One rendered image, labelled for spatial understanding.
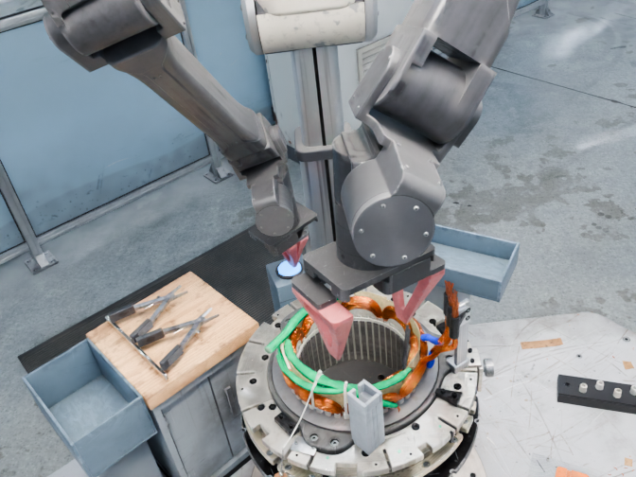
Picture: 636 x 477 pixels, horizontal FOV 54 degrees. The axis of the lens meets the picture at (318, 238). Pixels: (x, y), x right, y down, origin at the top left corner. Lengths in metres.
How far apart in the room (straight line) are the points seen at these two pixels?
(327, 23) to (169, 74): 0.40
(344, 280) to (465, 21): 0.22
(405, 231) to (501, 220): 2.54
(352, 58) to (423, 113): 2.65
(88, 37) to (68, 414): 0.63
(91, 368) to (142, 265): 1.91
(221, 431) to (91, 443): 0.24
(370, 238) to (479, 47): 0.16
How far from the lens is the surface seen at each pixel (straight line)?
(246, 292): 2.64
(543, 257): 2.79
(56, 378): 1.07
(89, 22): 0.62
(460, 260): 1.12
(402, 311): 0.63
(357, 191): 0.44
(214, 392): 1.02
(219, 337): 0.98
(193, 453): 1.08
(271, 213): 0.91
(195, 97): 0.75
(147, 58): 0.67
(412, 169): 0.43
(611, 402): 1.25
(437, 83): 0.47
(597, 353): 1.35
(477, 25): 0.48
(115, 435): 0.96
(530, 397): 1.25
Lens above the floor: 1.74
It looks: 37 degrees down
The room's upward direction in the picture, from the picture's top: 7 degrees counter-clockwise
